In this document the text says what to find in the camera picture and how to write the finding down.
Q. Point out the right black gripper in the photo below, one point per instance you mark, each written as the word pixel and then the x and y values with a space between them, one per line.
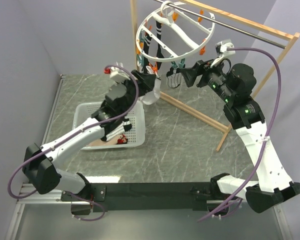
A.
pixel 190 74

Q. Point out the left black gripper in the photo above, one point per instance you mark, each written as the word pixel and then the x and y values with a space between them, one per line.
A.
pixel 146 84

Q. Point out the white black striped sock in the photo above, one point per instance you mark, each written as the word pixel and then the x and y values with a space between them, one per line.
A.
pixel 173 78

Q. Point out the round white clip hanger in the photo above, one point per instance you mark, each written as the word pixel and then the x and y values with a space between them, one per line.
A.
pixel 175 32

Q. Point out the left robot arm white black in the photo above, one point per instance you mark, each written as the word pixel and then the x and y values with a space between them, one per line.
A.
pixel 108 122

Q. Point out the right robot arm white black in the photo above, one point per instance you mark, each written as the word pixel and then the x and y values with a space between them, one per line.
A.
pixel 274 186

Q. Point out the teal clip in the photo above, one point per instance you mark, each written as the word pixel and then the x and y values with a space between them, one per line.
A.
pixel 180 63

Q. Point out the orange clip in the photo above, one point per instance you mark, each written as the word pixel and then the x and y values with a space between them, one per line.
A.
pixel 153 69

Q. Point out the white plastic basket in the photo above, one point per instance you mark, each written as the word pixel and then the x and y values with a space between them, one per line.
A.
pixel 135 136

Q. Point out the pink sock with red pattern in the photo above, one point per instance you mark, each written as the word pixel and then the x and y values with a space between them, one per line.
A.
pixel 116 140

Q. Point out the metal hanging rod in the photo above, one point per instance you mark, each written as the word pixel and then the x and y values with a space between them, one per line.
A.
pixel 257 37

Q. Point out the black base beam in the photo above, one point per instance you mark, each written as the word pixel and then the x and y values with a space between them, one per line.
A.
pixel 154 196

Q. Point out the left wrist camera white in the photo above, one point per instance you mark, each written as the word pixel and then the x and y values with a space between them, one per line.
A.
pixel 116 74

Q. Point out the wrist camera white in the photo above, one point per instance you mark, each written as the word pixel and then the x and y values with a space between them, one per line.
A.
pixel 222 51
pixel 116 74

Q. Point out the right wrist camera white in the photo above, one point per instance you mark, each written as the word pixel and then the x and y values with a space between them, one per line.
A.
pixel 222 51

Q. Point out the wooden drying rack frame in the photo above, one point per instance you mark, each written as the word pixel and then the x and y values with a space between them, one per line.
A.
pixel 156 50

